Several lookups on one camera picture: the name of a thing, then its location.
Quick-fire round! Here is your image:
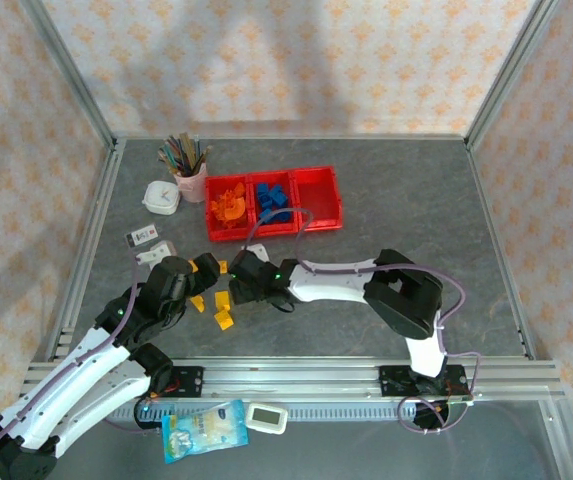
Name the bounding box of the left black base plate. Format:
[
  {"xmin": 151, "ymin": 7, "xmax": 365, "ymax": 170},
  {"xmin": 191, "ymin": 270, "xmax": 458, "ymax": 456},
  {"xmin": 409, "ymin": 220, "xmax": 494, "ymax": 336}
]
[{"xmin": 135, "ymin": 364, "xmax": 205, "ymax": 400}]

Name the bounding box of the aluminium table end rail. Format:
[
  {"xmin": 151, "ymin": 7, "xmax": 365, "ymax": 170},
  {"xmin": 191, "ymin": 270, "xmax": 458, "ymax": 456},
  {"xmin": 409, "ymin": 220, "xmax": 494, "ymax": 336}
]
[{"xmin": 110, "ymin": 132, "xmax": 472, "ymax": 144}]

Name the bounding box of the aluminium table side rail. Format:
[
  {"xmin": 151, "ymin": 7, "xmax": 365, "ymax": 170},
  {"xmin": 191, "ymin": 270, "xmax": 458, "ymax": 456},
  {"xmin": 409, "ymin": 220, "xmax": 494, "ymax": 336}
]
[
  {"xmin": 463, "ymin": 139, "xmax": 537, "ymax": 361},
  {"xmin": 45, "ymin": 139, "xmax": 127, "ymax": 361}
]

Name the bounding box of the coloured pencils bundle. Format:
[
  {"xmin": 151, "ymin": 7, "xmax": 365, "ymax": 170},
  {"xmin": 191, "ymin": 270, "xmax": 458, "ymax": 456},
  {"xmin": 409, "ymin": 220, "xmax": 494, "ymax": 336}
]
[{"xmin": 157, "ymin": 132, "xmax": 213, "ymax": 176}]

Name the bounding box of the grey slotted cable duct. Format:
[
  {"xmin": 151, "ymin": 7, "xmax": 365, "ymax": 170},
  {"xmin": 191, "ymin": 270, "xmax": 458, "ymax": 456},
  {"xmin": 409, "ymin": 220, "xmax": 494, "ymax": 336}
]
[{"xmin": 100, "ymin": 403, "xmax": 472, "ymax": 424}]

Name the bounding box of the pink pencil cup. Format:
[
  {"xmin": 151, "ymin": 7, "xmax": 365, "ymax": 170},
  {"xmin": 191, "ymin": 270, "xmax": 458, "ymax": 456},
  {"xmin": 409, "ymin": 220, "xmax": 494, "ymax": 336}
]
[{"xmin": 173, "ymin": 162, "xmax": 209, "ymax": 204}]

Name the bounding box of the red plastic bin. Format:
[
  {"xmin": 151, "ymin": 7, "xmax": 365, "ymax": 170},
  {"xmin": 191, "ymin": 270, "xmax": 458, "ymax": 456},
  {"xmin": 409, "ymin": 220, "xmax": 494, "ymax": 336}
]
[
  {"xmin": 203, "ymin": 174, "xmax": 257, "ymax": 244},
  {"xmin": 291, "ymin": 166, "xmax": 346, "ymax": 234},
  {"xmin": 246, "ymin": 171, "xmax": 301, "ymax": 239}
]

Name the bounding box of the aluminium frame post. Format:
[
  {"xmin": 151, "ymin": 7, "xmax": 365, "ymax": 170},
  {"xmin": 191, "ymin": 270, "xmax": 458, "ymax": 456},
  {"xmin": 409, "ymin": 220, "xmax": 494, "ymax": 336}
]
[
  {"xmin": 18, "ymin": 0, "xmax": 117, "ymax": 149},
  {"xmin": 465, "ymin": 0, "xmax": 560, "ymax": 149}
]

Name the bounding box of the white digital timer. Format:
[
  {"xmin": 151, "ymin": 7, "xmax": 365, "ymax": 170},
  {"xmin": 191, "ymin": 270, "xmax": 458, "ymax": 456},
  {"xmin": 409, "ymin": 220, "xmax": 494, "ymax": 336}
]
[{"xmin": 244, "ymin": 401, "xmax": 290, "ymax": 436}]

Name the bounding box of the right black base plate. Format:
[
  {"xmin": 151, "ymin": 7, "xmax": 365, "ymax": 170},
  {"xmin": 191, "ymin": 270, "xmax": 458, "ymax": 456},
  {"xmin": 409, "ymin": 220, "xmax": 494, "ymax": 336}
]
[{"xmin": 375, "ymin": 364, "xmax": 470, "ymax": 399}]

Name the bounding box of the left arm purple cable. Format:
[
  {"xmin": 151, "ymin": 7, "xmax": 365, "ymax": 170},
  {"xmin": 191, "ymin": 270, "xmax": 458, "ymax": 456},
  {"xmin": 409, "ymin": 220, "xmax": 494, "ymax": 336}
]
[{"xmin": 0, "ymin": 252, "xmax": 140, "ymax": 466}]

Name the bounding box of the small printed card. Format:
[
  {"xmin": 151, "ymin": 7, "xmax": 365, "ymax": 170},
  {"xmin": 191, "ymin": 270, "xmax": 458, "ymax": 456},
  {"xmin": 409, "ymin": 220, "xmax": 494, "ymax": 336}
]
[{"xmin": 124, "ymin": 224, "xmax": 160, "ymax": 247}]

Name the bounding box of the aluminium mounting rail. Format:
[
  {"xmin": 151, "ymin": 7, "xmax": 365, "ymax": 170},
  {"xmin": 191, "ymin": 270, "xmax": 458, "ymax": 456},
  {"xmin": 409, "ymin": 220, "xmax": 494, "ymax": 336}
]
[{"xmin": 18, "ymin": 357, "xmax": 565, "ymax": 404}]

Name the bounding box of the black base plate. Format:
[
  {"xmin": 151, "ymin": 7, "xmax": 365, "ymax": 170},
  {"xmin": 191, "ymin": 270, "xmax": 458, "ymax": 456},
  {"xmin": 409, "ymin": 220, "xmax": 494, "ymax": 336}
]
[
  {"xmin": 375, "ymin": 364, "xmax": 470, "ymax": 399},
  {"xmin": 135, "ymin": 364, "xmax": 205, "ymax": 400}
]

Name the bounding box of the white square clock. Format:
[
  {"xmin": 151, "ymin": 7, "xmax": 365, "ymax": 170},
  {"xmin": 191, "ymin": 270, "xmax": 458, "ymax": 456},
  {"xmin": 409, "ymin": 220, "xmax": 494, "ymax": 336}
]
[{"xmin": 141, "ymin": 180, "xmax": 182, "ymax": 217}]

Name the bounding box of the blue white snack bag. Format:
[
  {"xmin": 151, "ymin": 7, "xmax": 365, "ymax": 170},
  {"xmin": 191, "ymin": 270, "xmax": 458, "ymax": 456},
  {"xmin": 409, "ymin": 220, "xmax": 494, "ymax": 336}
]
[{"xmin": 160, "ymin": 398, "xmax": 251, "ymax": 465}]

